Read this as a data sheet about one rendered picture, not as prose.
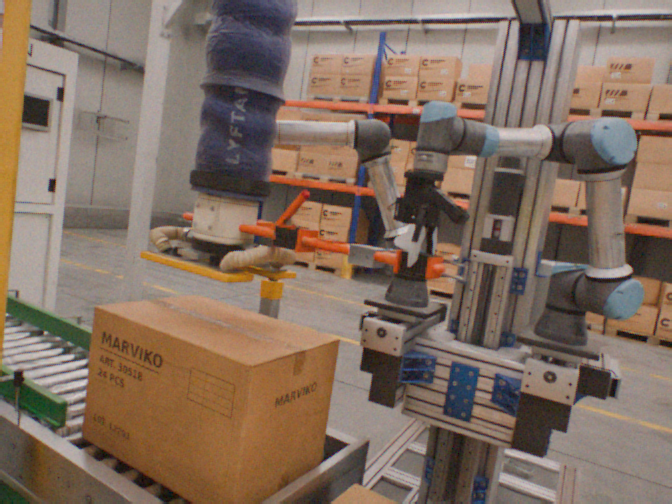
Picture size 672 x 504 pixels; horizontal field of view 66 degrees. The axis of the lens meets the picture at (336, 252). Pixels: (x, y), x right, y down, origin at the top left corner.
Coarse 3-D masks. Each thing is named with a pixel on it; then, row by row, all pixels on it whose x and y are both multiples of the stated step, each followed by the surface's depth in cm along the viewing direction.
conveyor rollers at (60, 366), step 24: (24, 336) 235; (48, 336) 236; (24, 360) 209; (48, 360) 209; (72, 360) 217; (48, 384) 190; (72, 384) 190; (72, 408) 171; (72, 432) 161; (96, 456) 149; (144, 480) 141
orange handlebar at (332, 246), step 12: (192, 216) 151; (240, 228) 141; (252, 228) 139; (264, 228) 142; (312, 240) 129; (324, 240) 127; (336, 240) 128; (336, 252) 127; (348, 252) 123; (384, 252) 123
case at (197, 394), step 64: (128, 320) 142; (192, 320) 150; (256, 320) 161; (128, 384) 143; (192, 384) 130; (256, 384) 122; (320, 384) 149; (128, 448) 143; (192, 448) 130; (256, 448) 127; (320, 448) 156
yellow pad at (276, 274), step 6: (246, 270) 150; (252, 270) 149; (258, 270) 147; (264, 270) 147; (270, 270) 147; (276, 270) 148; (282, 270) 150; (288, 270) 153; (264, 276) 146; (270, 276) 145; (276, 276) 144; (282, 276) 147; (288, 276) 149; (294, 276) 152
